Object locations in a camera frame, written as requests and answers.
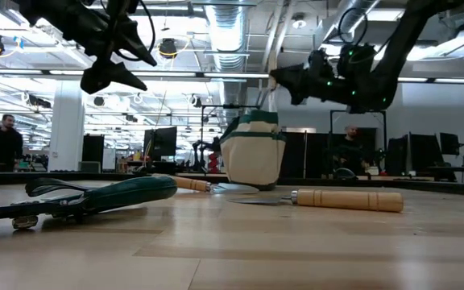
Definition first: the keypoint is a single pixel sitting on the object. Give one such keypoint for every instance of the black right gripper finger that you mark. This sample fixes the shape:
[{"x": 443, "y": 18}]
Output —
[
  {"x": 292, "y": 75},
  {"x": 304, "y": 94}
]

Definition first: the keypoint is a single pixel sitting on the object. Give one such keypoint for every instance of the black computer monitor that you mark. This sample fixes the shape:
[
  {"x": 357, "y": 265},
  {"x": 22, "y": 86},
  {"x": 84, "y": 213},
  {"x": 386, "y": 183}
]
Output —
[
  {"x": 163, "y": 141},
  {"x": 425, "y": 153}
]

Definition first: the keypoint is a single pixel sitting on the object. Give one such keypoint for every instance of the person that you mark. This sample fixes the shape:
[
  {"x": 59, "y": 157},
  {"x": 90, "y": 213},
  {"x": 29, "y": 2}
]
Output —
[
  {"x": 350, "y": 155},
  {"x": 2, "y": 147}
]

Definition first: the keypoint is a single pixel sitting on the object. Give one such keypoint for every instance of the long ceiling light strip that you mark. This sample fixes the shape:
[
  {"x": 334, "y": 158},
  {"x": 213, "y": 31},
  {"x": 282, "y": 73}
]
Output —
[{"x": 175, "y": 74}]

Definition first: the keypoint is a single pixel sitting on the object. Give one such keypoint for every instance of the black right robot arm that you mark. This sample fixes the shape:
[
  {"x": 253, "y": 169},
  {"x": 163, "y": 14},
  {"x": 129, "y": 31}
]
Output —
[{"x": 397, "y": 48}]

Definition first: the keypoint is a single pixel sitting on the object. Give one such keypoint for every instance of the silver ventilation duct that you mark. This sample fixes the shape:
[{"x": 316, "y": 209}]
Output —
[{"x": 227, "y": 36}]

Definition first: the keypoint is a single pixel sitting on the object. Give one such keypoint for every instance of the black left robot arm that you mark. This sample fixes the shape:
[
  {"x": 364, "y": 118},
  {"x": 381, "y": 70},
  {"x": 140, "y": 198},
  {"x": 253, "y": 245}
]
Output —
[{"x": 55, "y": 12}]

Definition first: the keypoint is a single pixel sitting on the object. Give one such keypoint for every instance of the red background object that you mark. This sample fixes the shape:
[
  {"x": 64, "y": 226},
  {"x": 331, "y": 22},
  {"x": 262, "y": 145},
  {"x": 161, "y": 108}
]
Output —
[{"x": 214, "y": 163}]

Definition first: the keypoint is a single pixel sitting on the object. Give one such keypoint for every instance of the black cabinet panel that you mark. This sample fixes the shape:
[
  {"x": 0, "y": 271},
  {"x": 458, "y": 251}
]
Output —
[{"x": 93, "y": 148}]

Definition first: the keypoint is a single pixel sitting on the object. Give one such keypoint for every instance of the black room divider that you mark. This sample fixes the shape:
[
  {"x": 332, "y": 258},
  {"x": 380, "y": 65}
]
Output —
[{"x": 296, "y": 155}]

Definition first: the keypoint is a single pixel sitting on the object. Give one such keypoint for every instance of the white building column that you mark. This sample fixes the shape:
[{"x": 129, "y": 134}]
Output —
[{"x": 66, "y": 129}]

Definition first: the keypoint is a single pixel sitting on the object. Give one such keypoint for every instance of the small black monitor on arm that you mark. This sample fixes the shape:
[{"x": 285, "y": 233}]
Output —
[{"x": 449, "y": 143}]

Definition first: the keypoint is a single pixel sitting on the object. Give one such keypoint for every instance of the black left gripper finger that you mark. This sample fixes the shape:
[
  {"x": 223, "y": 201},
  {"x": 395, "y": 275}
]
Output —
[
  {"x": 135, "y": 44},
  {"x": 103, "y": 76}
]

